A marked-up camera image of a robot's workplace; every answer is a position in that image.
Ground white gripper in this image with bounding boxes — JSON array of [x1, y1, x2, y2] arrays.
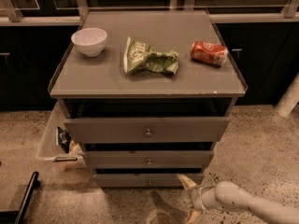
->
[[177, 174, 215, 224]]

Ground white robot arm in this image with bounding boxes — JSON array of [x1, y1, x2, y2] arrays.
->
[[178, 174, 299, 224]]

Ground grey drawer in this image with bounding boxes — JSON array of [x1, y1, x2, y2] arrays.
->
[[82, 150, 214, 169], [64, 117, 229, 143], [93, 172, 206, 189]]

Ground grey middle drawer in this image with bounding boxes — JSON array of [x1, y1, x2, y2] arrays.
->
[[82, 150, 214, 169]]

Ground white post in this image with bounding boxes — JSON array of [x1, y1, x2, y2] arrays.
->
[[275, 73, 299, 118]]

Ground white bowl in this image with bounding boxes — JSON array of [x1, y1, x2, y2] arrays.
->
[[71, 28, 107, 57]]

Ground grey top drawer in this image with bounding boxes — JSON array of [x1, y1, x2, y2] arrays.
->
[[64, 117, 229, 143]]

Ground grey bottom drawer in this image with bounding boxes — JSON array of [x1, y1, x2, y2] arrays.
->
[[93, 172, 206, 189]]

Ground grey drawer cabinet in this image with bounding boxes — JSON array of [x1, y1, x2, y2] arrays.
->
[[50, 11, 246, 175]]

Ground black bar object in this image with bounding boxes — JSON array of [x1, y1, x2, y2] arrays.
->
[[0, 171, 40, 224]]

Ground red soda can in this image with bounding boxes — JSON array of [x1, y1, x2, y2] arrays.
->
[[191, 41, 228, 66]]

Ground clear plastic bin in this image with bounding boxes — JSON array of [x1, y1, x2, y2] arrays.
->
[[36, 103, 86, 169]]

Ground green crumpled chip bag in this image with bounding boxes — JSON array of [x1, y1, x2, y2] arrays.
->
[[123, 37, 179, 74]]

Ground dark background counter cabinets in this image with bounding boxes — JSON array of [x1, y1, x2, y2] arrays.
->
[[0, 0, 298, 111]]

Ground dark snack package in bin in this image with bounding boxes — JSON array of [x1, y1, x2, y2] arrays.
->
[[56, 127, 71, 153]]

